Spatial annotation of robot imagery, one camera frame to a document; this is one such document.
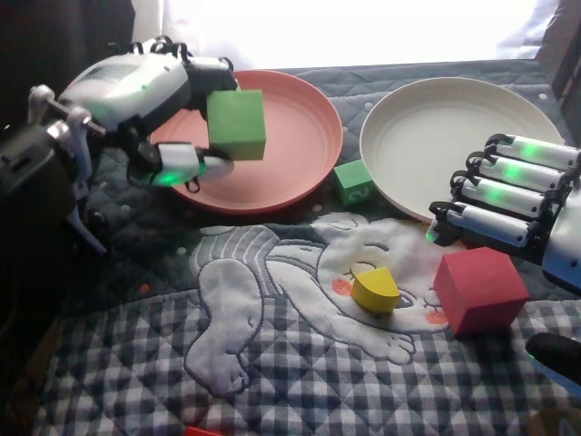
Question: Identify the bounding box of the large green foam cube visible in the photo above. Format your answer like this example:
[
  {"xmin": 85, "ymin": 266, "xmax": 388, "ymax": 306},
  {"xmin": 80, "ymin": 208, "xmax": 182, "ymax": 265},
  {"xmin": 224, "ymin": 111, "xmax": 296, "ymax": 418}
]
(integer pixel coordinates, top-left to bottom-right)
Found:
[{"xmin": 206, "ymin": 89, "xmax": 267, "ymax": 161}]

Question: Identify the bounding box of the small green number cube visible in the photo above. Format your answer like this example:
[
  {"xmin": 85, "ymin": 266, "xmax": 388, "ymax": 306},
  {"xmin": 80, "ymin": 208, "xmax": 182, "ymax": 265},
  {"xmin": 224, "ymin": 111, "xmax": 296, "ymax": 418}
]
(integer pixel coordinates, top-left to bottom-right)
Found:
[{"xmin": 333, "ymin": 158, "xmax": 376, "ymax": 208}]

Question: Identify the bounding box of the wooden letter block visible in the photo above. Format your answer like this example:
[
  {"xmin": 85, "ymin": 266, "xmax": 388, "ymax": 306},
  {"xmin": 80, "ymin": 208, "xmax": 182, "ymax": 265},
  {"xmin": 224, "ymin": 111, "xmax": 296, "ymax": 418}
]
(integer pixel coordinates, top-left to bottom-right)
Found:
[{"xmin": 530, "ymin": 408, "xmax": 581, "ymax": 436}]

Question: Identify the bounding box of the yellow quarter-round block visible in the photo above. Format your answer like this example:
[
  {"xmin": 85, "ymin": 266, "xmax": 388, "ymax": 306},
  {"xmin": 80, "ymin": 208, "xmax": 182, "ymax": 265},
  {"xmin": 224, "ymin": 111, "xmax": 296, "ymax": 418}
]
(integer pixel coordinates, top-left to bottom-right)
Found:
[{"xmin": 351, "ymin": 266, "xmax": 401, "ymax": 315}]

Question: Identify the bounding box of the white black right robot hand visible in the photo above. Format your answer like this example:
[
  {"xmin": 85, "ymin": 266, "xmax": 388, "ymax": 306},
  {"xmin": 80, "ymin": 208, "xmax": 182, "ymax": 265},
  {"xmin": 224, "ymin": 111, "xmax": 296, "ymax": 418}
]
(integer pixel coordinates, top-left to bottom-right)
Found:
[{"xmin": 426, "ymin": 134, "xmax": 581, "ymax": 396}]

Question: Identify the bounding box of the red foam cube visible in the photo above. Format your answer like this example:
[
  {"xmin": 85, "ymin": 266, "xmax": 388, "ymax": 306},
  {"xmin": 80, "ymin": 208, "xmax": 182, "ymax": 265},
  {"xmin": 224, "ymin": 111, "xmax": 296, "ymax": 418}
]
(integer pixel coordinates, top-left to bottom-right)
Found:
[{"xmin": 432, "ymin": 246, "xmax": 531, "ymax": 338}]

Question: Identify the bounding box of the pink plate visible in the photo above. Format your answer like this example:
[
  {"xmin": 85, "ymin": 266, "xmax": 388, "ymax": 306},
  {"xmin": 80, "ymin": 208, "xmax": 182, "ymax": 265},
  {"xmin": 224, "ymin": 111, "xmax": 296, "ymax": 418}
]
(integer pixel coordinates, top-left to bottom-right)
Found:
[{"xmin": 149, "ymin": 69, "xmax": 345, "ymax": 215}]

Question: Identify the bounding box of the white plate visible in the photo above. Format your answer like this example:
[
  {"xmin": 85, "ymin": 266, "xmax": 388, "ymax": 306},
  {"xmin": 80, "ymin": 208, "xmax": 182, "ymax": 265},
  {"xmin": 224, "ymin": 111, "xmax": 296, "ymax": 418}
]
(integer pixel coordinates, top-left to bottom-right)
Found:
[{"xmin": 359, "ymin": 76, "xmax": 566, "ymax": 223}]

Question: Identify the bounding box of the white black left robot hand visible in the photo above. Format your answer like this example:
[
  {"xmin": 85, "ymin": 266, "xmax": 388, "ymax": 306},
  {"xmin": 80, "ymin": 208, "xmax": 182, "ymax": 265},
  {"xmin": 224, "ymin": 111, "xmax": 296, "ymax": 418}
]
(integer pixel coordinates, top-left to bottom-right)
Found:
[{"xmin": 57, "ymin": 35, "xmax": 240, "ymax": 192}]

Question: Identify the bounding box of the grey bear print quilt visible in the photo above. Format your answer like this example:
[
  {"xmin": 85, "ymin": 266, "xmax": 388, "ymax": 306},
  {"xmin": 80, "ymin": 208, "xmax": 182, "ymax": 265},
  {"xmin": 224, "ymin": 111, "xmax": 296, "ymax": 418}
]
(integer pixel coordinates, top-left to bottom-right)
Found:
[{"xmin": 31, "ymin": 58, "xmax": 581, "ymax": 436}]

